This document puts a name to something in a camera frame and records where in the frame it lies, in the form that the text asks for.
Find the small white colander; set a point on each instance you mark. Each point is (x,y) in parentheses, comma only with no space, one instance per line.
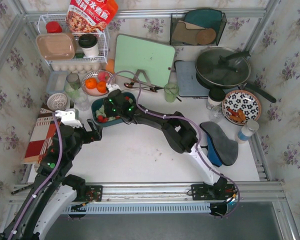
(57,101)

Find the striped orange cloth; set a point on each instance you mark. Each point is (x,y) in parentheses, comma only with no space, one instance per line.
(42,136)

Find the beige food container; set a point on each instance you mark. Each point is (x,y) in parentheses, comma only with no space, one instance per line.
(56,46)

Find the green tinted glass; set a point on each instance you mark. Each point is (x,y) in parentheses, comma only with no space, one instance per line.
(72,85)

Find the green glass cup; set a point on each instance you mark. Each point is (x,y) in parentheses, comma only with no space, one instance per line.
(171,91)

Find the fruit bowl plate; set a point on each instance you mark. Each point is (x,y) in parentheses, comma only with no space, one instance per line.
(94,83)

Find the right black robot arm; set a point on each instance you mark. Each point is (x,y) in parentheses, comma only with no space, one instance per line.
(181,133)

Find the black lid jar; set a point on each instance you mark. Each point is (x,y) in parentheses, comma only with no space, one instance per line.
(215,98)

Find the white bottle silver cap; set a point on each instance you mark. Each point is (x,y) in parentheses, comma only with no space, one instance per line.
(249,129)

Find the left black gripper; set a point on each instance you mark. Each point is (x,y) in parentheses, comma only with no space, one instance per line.
(90,132)

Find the red lid jar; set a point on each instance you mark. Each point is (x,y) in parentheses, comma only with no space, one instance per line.
(53,27)

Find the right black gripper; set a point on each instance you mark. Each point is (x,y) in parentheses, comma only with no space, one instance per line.
(110,105)

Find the blue floral plate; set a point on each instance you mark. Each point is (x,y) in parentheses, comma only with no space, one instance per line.
(239,106)

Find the egg tray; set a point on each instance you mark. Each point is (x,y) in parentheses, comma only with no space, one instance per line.
(81,68)

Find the white wire rack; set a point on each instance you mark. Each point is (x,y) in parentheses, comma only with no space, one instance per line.
(103,38)

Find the clear plastic cup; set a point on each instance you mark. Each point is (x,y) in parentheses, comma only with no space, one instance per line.
(82,102)

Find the teal storage basket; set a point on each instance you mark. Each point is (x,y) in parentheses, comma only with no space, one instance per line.
(105,114)

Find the black mesh organizer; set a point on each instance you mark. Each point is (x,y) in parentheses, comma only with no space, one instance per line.
(199,27)

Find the grey blue cloth pad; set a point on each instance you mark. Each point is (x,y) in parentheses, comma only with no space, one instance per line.
(221,151)

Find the red snack bag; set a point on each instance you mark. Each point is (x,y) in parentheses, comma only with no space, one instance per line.
(90,16)

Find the white cup black lid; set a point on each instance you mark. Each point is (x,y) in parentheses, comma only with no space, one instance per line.
(89,44)

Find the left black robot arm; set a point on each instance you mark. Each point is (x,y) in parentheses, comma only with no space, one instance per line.
(53,188)

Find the black frying pan with lid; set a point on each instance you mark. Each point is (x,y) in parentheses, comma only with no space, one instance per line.
(225,68)

